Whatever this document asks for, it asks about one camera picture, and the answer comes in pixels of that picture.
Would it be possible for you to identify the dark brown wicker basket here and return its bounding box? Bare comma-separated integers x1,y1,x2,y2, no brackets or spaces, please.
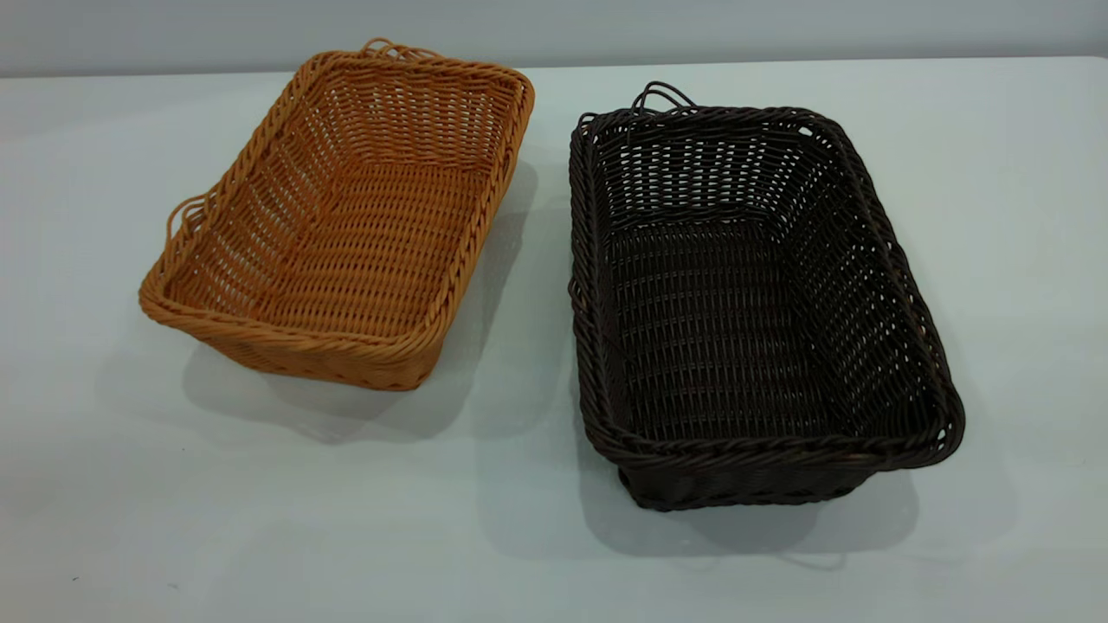
568,81,966,512

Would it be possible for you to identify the tan orange wicker basket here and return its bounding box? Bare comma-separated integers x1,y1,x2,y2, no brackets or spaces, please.
138,37,536,392

